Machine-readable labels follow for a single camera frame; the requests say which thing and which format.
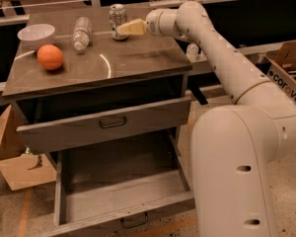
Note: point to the upper open grey drawer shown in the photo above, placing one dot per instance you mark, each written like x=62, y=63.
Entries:
x=85, y=130

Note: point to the brown cardboard pieces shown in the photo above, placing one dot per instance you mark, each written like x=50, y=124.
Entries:
x=20, y=167

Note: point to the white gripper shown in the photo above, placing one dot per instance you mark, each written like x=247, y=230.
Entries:
x=153, y=24

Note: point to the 7up soda can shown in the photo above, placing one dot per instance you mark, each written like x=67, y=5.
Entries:
x=118, y=16

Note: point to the lower open grey drawer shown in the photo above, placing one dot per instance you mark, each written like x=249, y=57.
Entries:
x=118, y=184

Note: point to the white corovan cardboard box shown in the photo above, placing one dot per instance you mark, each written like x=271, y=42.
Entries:
x=279, y=64

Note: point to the open grey drawer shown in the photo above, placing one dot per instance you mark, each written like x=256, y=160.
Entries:
x=118, y=184
x=85, y=130

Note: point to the clear plastic water bottle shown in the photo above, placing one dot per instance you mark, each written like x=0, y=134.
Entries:
x=82, y=33

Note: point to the orange fruit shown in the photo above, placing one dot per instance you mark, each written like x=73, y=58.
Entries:
x=50, y=57

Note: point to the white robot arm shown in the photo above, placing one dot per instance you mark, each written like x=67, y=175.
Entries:
x=230, y=145

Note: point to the white bowl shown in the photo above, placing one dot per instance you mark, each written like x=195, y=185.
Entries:
x=37, y=35

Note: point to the grey drawer cabinet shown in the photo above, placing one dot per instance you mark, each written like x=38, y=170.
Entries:
x=107, y=75

